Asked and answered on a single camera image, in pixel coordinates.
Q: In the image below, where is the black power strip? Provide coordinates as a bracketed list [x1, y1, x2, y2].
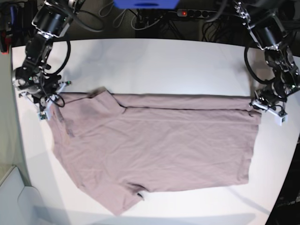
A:
[176, 9, 217, 19]

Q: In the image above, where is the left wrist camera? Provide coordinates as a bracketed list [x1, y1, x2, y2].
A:
[275, 114, 288, 126]

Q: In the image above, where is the white cabinet corner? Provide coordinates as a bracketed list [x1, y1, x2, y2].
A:
[0, 166, 49, 225]

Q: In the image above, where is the mauve t-shirt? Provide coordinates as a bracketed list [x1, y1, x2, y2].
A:
[49, 91, 261, 215]

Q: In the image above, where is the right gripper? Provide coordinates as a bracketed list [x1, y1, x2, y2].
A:
[18, 79, 72, 115]

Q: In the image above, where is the blue box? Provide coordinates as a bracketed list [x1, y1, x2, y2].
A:
[113, 0, 179, 9]

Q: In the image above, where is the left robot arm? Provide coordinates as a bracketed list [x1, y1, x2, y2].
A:
[206, 0, 300, 120]

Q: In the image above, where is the red clamp tool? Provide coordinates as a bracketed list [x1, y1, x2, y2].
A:
[0, 30, 12, 54]

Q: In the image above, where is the white cable loop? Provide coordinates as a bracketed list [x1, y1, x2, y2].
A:
[112, 9, 132, 28]

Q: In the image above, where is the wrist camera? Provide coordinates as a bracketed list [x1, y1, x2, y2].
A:
[275, 114, 288, 126]
[37, 111, 52, 120]

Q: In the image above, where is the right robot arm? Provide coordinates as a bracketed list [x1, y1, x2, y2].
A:
[12, 0, 104, 120]

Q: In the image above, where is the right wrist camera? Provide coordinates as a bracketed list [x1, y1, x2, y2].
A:
[37, 111, 52, 120]

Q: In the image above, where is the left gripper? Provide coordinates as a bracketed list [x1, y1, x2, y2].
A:
[249, 90, 287, 117]

